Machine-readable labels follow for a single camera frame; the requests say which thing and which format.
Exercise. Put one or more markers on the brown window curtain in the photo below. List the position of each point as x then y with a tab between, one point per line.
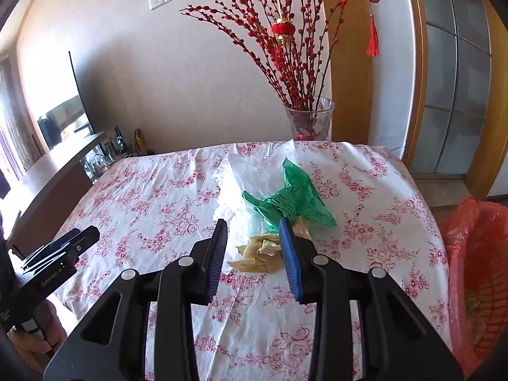
16	138

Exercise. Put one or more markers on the small red lantern ornament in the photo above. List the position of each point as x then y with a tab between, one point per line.
283	30

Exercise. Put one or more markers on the red berry branches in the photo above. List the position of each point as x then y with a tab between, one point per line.
290	41

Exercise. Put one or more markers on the large clear plastic bag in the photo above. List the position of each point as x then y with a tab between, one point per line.
260	173

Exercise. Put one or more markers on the dark green plastic bag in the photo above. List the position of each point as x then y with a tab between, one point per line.
298	198

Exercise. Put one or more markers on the orange lined trash basket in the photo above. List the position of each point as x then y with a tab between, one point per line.
475	239

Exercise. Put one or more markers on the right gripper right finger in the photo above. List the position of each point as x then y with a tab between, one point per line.
398	342

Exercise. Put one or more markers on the person's left hand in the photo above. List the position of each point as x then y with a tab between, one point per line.
28	346

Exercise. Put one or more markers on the black flat television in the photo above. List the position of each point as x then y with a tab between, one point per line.
63	117

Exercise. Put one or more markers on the dark wooden tv cabinet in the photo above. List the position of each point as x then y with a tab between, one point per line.
47	194

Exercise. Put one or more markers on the beige plastic bag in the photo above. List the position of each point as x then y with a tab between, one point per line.
262	254

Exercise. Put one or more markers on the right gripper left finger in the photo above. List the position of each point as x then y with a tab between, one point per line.
109	342

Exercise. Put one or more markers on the wooden framed glass door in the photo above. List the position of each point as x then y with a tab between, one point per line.
462	106

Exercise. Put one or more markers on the clear glass vase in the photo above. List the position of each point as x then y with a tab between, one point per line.
312	124

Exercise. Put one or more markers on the floral white pink tablecloth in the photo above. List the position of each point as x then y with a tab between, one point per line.
151	210

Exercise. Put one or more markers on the clutter items beside cabinet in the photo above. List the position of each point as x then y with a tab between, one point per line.
115	147

